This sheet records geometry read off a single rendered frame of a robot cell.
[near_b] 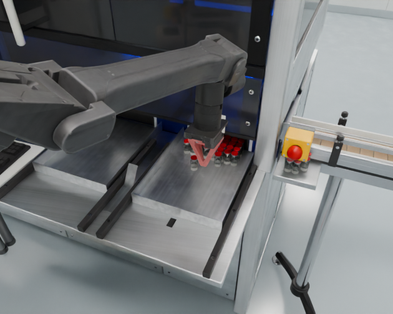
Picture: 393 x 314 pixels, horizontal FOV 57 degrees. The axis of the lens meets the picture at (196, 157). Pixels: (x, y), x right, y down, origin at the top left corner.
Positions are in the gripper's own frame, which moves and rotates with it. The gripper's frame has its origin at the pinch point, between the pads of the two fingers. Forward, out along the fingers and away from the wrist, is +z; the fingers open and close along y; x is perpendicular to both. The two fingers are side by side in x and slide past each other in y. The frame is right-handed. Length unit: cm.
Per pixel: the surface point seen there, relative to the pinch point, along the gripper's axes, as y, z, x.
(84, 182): 2.7, 18.4, 36.1
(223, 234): 0.0, 18.8, -6.7
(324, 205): 46, 34, -31
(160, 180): 13.1, 18.2, 17.1
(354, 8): 493, 15, -29
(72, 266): 35, 104, 78
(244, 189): 17.0, 15.8, -7.0
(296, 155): 22.6, 4.7, -18.4
